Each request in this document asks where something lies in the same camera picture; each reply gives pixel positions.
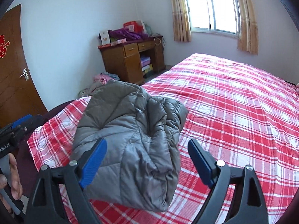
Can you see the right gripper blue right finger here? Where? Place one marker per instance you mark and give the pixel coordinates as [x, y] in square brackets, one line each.
[204, 163]

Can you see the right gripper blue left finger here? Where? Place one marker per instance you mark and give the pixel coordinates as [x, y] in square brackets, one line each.
[90, 161]

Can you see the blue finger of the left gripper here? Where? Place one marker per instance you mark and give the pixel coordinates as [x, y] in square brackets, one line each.
[20, 121]

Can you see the grey puffer jacket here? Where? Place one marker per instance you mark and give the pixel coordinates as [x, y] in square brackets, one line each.
[142, 164]

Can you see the pink clothes pile on floor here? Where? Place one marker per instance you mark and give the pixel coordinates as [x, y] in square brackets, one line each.
[98, 81]

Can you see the person's left hand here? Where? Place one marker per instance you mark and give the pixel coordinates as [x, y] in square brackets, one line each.
[16, 186]

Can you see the brown wooden door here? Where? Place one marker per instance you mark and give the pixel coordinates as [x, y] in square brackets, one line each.
[18, 96]

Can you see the red plaid bed sheet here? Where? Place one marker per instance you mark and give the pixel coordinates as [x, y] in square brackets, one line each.
[238, 113]

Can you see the brown wooden desk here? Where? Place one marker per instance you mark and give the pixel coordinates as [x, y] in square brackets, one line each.
[124, 59]

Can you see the white gift box on desk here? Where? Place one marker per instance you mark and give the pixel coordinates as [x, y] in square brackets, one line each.
[104, 37]

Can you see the purple box in desk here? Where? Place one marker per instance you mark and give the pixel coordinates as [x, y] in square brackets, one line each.
[145, 60]

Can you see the purple garment on desk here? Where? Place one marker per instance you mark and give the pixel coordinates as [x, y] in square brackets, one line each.
[124, 33]

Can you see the right beige curtain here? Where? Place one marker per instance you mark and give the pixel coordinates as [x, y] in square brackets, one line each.
[248, 35]

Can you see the beige curtain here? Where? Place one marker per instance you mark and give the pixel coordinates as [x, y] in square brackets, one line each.
[181, 24]
[248, 35]

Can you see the red box on desk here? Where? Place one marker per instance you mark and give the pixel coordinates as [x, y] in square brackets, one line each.
[133, 26]

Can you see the left beige curtain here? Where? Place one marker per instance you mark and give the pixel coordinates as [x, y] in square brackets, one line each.
[181, 24]

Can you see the silver door handle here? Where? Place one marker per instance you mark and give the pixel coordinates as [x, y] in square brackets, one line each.
[25, 74]

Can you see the window with white frame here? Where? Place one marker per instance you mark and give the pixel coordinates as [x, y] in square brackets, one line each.
[214, 16]

